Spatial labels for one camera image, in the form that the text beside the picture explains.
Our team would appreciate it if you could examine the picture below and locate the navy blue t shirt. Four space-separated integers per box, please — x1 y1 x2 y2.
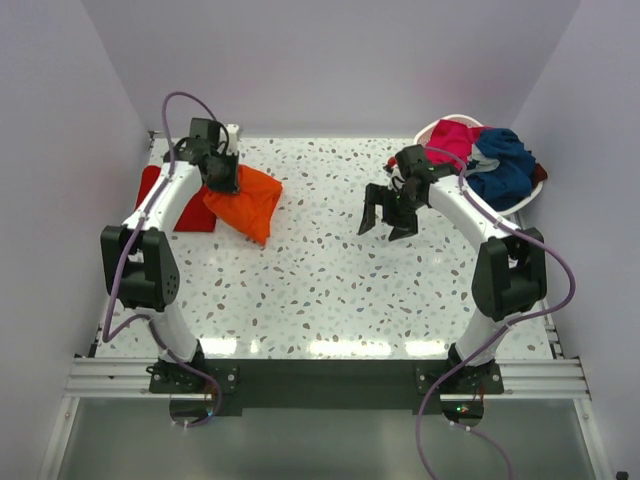
465 128 537 211

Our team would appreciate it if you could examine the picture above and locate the magenta t shirt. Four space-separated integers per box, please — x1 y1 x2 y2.
425 120 485 165

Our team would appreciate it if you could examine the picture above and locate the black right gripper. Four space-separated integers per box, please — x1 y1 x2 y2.
359 183 424 243

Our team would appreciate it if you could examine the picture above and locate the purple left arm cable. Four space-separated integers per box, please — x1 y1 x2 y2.
101 91 221 361

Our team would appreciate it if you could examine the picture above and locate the aluminium left rail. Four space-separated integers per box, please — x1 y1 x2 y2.
63 355 156 399

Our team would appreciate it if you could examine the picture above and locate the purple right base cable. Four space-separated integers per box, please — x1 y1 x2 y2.
414 324 516 480

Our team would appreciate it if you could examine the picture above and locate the aluminium rail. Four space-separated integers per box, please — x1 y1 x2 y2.
63 355 156 399
497 314 591 400

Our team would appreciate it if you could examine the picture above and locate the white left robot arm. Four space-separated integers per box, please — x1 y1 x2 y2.
100 118 240 392

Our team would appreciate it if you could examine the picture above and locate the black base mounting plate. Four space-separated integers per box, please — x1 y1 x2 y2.
146 356 504 421

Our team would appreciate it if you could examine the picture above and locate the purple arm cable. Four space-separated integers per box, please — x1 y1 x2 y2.
439 149 576 341
101 91 221 361

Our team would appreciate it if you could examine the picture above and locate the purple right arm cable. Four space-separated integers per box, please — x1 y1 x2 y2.
439 149 576 341

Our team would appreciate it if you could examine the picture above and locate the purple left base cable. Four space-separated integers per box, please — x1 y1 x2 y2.
164 359 226 429

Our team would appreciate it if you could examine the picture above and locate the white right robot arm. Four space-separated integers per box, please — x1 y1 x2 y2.
358 144 547 393

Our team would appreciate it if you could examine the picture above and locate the folded red t shirt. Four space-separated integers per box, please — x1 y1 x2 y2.
135 165 217 233

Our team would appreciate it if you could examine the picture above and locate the orange t shirt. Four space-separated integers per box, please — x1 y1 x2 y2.
203 165 283 246

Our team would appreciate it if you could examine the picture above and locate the white plastic laundry basket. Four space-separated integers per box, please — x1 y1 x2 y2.
414 114 544 216

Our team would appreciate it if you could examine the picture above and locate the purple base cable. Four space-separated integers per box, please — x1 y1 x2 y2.
414 324 516 480
164 359 226 429

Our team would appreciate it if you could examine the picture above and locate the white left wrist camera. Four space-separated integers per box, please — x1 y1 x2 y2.
225 124 241 154

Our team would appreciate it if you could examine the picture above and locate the aluminium right rail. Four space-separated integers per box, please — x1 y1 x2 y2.
497 314 591 400

